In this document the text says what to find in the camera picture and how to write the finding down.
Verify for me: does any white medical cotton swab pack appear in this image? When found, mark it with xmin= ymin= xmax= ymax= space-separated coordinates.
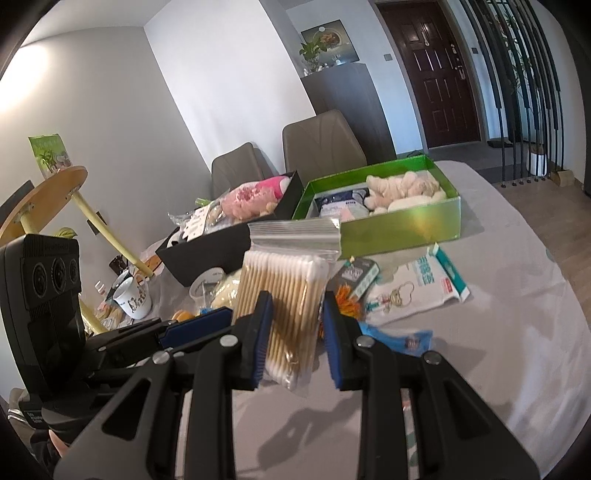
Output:
xmin=363 ymin=244 xmax=471 ymax=326

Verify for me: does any cotton swab bag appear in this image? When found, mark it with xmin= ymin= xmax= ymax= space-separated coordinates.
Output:
xmin=233 ymin=218 xmax=341 ymax=392

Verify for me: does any wooden round stand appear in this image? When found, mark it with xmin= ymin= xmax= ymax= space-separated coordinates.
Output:
xmin=0 ymin=165 xmax=156 ymax=335

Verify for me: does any white printed mug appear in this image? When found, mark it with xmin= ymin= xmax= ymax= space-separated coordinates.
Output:
xmin=113 ymin=277 xmax=152 ymax=320

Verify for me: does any blue tissue packet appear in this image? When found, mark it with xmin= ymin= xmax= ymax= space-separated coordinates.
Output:
xmin=360 ymin=322 xmax=434 ymax=357

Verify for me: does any grey table cloth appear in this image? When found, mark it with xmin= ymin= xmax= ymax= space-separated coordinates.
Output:
xmin=233 ymin=161 xmax=590 ymax=479

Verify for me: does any green leaflet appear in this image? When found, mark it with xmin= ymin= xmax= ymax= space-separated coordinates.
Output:
xmin=28 ymin=134 xmax=72 ymax=179

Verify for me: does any cream sponge in bag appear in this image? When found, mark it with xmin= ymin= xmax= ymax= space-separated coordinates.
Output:
xmin=211 ymin=270 xmax=242 ymax=309

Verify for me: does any white tape roll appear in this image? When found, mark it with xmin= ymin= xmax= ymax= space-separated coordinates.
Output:
xmin=189 ymin=267 xmax=225 ymax=301

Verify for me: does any orange yellow koosh ball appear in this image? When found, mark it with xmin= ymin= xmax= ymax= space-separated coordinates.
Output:
xmin=327 ymin=284 xmax=363 ymax=321

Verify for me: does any black cardboard box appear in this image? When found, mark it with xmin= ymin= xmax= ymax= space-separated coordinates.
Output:
xmin=156 ymin=171 xmax=304 ymax=287

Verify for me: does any dark tissue pack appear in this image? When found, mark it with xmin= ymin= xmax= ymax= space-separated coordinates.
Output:
xmin=327 ymin=257 xmax=380 ymax=300

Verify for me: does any pink plush toy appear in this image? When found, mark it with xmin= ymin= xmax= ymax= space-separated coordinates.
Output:
xmin=242 ymin=175 xmax=290 ymax=206

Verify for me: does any pink flower plush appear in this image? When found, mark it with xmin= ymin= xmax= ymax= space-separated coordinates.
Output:
xmin=221 ymin=183 xmax=279 ymax=222

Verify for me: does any far brown dining chair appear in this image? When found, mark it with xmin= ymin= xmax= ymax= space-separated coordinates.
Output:
xmin=211 ymin=142 xmax=277 ymax=198

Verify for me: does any brown dining chair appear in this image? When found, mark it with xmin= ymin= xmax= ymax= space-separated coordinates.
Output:
xmin=211 ymin=142 xmax=277 ymax=198
xmin=283 ymin=110 xmax=368 ymax=186

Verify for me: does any green cardboard box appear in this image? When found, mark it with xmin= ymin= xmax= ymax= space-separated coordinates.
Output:
xmin=293 ymin=155 xmax=461 ymax=258

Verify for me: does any beige plush toy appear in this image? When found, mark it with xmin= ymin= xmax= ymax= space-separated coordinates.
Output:
xmin=363 ymin=170 xmax=448 ymax=215

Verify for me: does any near brown dining chair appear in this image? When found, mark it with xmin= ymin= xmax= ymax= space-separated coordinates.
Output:
xmin=283 ymin=110 xmax=368 ymax=186

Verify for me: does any potted green plant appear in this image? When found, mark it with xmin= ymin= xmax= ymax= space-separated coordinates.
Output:
xmin=300 ymin=38 xmax=328 ymax=73

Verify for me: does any dark cabinet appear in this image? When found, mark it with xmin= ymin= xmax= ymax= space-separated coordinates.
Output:
xmin=301 ymin=62 xmax=397 ymax=164

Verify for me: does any dark wooden door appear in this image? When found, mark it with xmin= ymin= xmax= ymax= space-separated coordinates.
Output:
xmin=379 ymin=1 xmax=481 ymax=148

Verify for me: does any black slat room divider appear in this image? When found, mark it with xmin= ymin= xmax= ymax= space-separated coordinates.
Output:
xmin=461 ymin=0 xmax=564 ymax=188

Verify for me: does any framed wall picture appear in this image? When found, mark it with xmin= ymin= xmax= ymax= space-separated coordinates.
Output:
xmin=301 ymin=20 xmax=360 ymax=67

